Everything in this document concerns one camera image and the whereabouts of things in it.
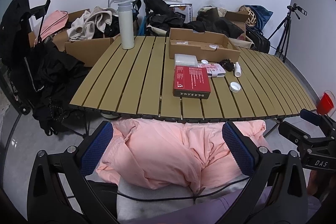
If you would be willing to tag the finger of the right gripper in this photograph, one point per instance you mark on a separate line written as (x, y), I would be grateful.
(310, 117)

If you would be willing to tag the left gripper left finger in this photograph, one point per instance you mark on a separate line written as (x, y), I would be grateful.
(58, 190)

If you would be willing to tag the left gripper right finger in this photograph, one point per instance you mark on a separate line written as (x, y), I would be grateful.
(276, 190)

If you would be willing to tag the white round jar lid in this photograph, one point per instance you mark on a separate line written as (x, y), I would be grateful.
(235, 87)

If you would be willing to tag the small white bottle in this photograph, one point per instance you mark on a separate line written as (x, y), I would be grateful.
(237, 70)

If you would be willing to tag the pink patterned card wallet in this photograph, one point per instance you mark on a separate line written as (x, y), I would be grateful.
(213, 70)

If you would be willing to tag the red box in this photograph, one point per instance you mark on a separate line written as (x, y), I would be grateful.
(191, 82)

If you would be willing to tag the clear plastic packet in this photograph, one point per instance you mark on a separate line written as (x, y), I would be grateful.
(185, 60)

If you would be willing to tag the person's right hand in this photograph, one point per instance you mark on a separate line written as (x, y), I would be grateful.
(321, 183)

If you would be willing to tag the red plastic bucket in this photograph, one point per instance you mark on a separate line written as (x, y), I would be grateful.
(326, 103)

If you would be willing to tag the black suitcase bag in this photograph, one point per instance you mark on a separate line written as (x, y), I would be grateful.
(260, 43)

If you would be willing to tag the pink down blanket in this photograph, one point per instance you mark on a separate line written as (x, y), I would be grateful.
(153, 154)

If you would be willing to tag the dark blue cloth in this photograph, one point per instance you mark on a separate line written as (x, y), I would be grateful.
(262, 15)

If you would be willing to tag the woven rattan ball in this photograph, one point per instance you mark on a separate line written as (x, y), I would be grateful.
(252, 18)

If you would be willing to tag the black stroller cart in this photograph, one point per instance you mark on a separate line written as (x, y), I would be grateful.
(44, 78)

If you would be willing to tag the small white cap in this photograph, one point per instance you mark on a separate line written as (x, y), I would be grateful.
(204, 61)

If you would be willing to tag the cardboard box right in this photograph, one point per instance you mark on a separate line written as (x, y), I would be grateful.
(239, 19)

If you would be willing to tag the shallow cardboard tray box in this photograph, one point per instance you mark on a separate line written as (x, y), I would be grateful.
(189, 42)

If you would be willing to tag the olive slatted folding table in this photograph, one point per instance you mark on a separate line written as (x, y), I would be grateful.
(144, 82)

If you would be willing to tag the large cardboard box left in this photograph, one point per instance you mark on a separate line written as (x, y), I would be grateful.
(87, 51)

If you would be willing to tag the beige cream clothing pile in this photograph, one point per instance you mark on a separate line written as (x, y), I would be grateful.
(84, 27)

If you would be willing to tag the white appliance box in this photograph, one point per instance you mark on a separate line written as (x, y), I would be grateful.
(184, 10)

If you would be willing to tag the pink backpack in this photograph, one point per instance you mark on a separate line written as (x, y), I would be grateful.
(56, 21)

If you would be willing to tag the black clothing pile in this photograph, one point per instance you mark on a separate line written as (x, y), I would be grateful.
(161, 19)

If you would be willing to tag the white thermos bottle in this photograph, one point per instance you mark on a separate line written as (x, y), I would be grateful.
(125, 19)

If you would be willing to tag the black camera tripod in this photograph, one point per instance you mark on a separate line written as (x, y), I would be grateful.
(282, 47)

